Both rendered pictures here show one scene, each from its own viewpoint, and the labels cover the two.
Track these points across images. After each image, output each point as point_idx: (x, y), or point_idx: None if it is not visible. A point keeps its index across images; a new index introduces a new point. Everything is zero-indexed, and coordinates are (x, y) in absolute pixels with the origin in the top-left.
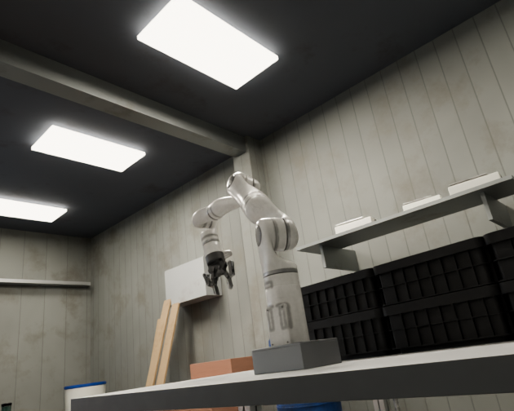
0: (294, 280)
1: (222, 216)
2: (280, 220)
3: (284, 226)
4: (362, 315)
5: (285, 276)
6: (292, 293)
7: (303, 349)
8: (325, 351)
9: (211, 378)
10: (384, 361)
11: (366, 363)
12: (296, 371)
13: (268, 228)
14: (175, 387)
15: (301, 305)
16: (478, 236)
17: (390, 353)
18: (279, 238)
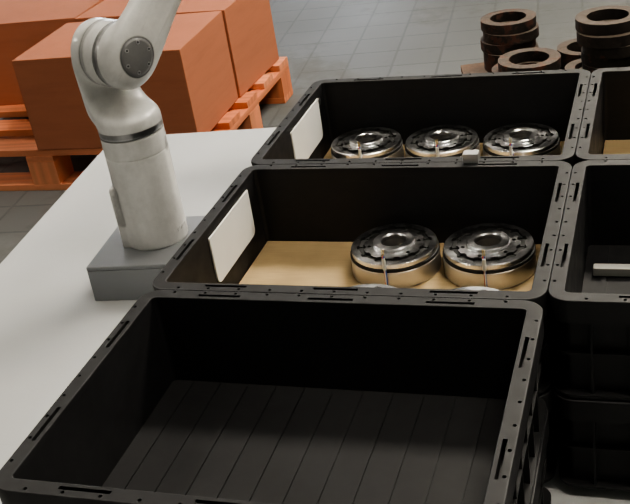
0: (121, 158)
1: None
2: (89, 43)
3: (90, 59)
4: None
5: (106, 149)
6: (118, 177)
7: (92, 277)
8: (147, 282)
9: (213, 184)
10: None
11: (16, 372)
12: (50, 312)
13: (72, 59)
14: (27, 243)
15: (138, 196)
16: (153, 286)
17: None
18: (92, 78)
